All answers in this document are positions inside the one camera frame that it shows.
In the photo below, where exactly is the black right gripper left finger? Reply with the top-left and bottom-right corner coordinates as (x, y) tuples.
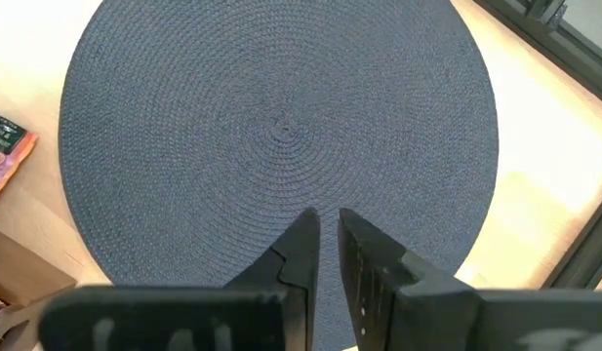
(36, 207), (322, 351)

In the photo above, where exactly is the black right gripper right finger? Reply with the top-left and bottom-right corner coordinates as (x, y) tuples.
(338, 208), (602, 351)

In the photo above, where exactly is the wooden three-compartment tray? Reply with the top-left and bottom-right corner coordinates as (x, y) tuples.
(0, 223), (78, 351)

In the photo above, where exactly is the orange black-label tea packet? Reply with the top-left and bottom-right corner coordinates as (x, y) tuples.
(0, 110), (38, 209)

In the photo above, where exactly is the dark blue round mat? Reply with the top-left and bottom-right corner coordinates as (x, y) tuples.
(58, 0), (501, 351)

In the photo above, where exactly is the black aluminium table frame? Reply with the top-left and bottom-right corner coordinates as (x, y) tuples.
(473, 0), (602, 292)

